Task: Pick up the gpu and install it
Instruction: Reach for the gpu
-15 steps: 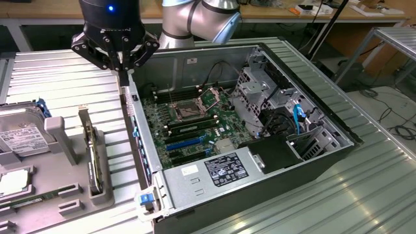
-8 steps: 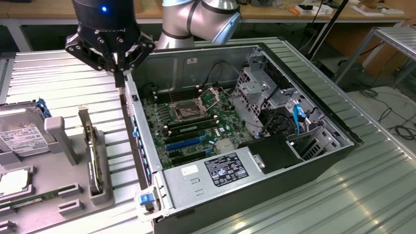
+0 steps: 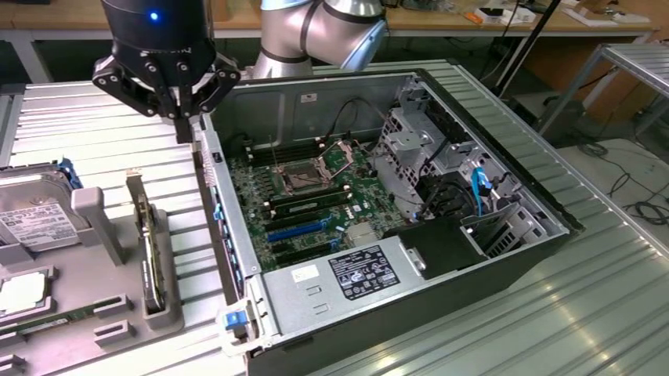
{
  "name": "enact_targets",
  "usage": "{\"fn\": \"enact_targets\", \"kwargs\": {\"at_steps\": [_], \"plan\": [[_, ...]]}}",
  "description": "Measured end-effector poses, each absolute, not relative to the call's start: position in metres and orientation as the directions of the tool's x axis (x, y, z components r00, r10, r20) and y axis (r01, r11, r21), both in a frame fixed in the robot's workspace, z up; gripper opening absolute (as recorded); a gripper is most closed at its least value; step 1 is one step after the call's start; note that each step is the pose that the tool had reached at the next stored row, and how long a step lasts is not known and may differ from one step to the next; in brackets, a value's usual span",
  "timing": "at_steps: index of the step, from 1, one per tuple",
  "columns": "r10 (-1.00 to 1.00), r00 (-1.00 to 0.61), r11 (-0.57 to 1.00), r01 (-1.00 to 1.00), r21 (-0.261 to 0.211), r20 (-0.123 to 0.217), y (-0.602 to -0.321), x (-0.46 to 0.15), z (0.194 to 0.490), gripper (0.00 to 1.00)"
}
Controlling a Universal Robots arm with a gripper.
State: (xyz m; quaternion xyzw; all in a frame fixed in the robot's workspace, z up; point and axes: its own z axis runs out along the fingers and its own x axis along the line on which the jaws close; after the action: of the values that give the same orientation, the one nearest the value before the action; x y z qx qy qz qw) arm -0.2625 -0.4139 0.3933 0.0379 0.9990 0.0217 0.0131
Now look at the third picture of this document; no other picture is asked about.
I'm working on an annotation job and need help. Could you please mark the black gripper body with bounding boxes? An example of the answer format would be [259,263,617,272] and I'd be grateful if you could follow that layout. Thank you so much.
[102,0,219,90]

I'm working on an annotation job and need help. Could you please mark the green graphics card with fan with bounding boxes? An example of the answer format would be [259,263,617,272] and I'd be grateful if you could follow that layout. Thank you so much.
[126,167,170,315]

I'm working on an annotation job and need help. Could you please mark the black RAM slot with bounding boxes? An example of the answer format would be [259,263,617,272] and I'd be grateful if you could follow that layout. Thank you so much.
[250,146,324,165]
[249,140,321,158]

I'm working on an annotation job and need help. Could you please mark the thin locking lever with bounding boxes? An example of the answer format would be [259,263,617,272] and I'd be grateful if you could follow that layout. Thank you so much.
[267,134,281,173]

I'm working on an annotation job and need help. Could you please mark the blue disk carrier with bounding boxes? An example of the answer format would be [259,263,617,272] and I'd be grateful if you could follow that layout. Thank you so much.
[54,156,86,192]

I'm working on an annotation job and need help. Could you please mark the CPU socket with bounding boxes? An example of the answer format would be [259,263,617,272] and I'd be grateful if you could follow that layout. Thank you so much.
[277,158,329,195]

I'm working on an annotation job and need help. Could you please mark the metal socket cover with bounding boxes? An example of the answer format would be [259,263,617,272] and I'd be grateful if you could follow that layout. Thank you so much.
[313,139,360,177]

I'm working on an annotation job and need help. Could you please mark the installed RAM stick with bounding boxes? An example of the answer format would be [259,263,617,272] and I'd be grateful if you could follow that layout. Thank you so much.
[269,188,353,219]

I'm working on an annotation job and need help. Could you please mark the green motherboard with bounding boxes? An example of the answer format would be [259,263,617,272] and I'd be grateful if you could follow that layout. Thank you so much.
[225,136,416,272]

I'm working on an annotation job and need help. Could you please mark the silver hard disk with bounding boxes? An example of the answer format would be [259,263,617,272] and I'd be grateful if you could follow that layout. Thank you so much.
[0,165,86,252]

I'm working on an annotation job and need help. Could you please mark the metal drive cage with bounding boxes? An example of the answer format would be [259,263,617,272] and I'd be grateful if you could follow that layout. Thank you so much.
[374,104,473,205]

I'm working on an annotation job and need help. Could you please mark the long black expansion slot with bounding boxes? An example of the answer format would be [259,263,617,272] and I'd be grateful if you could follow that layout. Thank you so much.
[262,217,325,235]

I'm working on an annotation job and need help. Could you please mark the silver chipset heatsink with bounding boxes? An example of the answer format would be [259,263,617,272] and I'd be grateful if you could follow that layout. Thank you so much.
[346,223,381,242]

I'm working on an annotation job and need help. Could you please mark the wooden desk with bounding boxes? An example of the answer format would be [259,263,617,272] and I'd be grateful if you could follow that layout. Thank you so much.
[0,0,660,84]

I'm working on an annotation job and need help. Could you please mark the grey parts rack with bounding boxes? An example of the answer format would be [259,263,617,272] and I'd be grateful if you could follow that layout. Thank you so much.
[0,186,186,376]

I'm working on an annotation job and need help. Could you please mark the orange and white box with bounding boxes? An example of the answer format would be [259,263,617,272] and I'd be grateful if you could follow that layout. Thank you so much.
[464,9,504,26]

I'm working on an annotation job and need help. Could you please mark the silver CPU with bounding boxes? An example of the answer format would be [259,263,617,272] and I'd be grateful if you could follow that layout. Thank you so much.
[0,273,50,315]

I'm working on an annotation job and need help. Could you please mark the grey power supply unit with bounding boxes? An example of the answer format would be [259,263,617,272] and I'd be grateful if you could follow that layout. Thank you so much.
[259,234,436,338]

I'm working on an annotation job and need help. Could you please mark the black fan shroud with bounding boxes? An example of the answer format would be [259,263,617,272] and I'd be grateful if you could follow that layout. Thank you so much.
[384,216,490,281]

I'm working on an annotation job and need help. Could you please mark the blue case latch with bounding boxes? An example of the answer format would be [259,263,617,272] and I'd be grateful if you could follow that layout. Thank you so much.
[221,310,249,329]

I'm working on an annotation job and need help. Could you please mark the green RAM stick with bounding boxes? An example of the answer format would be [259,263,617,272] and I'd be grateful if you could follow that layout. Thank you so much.
[0,305,102,337]

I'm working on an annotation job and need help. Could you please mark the black stand pole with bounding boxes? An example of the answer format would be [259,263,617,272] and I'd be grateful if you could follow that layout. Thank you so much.
[493,0,564,96]

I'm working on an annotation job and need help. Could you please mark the black box on floor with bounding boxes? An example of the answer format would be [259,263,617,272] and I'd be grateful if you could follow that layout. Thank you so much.
[508,91,585,146]

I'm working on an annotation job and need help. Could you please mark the slanted metal disk bay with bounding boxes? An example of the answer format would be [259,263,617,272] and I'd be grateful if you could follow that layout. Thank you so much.
[458,202,556,260]

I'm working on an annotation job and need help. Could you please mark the brown cabinet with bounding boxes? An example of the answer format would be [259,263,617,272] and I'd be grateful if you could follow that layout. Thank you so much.
[521,36,656,123]

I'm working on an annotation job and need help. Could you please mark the black open PC case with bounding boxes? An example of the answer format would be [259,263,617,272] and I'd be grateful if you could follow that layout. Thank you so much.
[190,67,585,376]

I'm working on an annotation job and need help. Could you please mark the black looped wire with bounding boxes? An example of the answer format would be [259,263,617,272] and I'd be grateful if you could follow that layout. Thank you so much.
[322,97,392,143]

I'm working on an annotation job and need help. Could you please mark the black power wire bundle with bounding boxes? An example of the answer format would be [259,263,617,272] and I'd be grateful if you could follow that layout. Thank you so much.
[417,175,478,221]

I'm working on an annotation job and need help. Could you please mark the blue flat wire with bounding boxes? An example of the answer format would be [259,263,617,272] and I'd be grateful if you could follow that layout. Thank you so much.
[469,167,496,219]

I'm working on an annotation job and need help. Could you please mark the metal frame table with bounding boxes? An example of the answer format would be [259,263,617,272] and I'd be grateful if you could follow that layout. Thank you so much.
[535,42,669,139]

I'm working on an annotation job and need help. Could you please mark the black floor cables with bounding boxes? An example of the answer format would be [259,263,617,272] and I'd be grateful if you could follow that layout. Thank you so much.
[575,140,669,227]

